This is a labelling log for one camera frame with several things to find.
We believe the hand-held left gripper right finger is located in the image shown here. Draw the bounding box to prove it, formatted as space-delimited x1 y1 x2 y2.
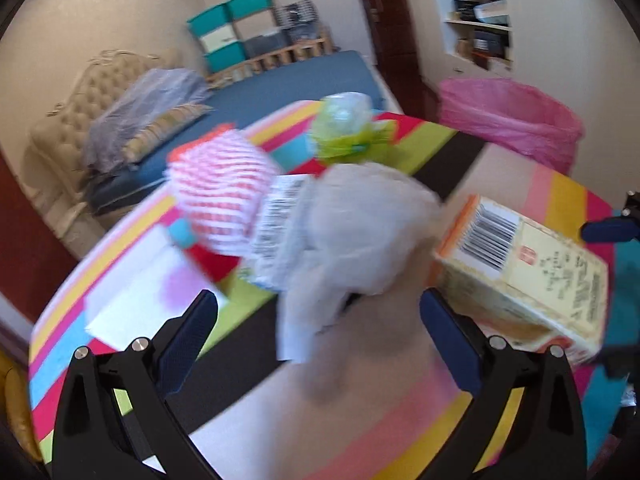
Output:
420 287 589 480

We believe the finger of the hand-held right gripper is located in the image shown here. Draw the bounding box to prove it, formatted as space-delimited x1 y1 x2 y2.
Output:
596 344 640 382
580 214 640 244

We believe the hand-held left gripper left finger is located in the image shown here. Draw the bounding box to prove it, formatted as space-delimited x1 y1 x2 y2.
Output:
50 289 224 480

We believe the cream cardboard carton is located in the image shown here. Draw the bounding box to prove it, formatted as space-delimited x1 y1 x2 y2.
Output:
432 194 610 368

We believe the white plastic bag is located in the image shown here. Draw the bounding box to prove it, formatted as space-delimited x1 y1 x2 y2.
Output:
276 161 445 363

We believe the trash bin with pink bag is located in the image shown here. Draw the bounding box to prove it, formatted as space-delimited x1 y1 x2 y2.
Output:
438 78 584 175

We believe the large white foam block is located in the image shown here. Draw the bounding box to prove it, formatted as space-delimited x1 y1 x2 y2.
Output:
84 224 230 352

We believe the printed paper label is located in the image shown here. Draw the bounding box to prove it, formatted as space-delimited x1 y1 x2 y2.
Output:
247 174 308 288

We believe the orange white foam fruit net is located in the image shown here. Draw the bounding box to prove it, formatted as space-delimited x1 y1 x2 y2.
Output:
166 124 283 257

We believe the yellow object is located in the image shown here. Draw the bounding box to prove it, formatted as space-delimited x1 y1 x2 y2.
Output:
0 349 43 463

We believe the white built-in wardrobe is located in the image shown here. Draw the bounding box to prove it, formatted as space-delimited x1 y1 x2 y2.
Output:
425 0 640 201

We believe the striped bolster pillow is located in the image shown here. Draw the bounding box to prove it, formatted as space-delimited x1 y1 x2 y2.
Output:
120 103 215 163

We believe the black safe box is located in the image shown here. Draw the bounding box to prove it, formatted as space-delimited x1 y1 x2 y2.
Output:
472 30 512 58

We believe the green plastic bag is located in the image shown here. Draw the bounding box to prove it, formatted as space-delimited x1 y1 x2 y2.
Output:
306 91 397 165

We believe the grey wrapped bedding bundle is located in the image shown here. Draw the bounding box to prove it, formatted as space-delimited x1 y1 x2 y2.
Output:
82 67 213 171

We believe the white flat box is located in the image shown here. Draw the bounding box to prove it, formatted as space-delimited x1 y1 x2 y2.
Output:
472 1 511 21

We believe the beige tufted headboard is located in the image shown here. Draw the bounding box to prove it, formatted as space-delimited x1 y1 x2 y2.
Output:
29 49 183 211

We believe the bed with blue sheet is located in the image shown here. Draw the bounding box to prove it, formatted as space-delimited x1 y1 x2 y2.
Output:
87 50 388 216

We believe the teal storage box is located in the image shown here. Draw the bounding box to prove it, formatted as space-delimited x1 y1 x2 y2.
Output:
186 4 235 40
204 40 249 74
226 0 274 20

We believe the dark wooden door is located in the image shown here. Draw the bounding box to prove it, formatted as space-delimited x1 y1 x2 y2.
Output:
347 0 435 121

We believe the white storage box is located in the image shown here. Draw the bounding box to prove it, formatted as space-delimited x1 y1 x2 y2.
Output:
199 25 239 54

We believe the clear storage box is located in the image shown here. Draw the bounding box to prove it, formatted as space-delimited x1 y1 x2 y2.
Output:
243 30 292 59

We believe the beige lidded storage box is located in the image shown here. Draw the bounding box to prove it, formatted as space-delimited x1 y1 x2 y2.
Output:
234 9 280 41

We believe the checkered bag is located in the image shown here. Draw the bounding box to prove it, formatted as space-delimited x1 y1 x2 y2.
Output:
274 0 321 43

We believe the red-brown wooden door frame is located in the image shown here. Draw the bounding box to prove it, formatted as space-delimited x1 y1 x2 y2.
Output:
0 152 78 313

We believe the wooden crib rail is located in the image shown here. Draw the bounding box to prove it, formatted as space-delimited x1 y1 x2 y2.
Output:
206 31 337 85

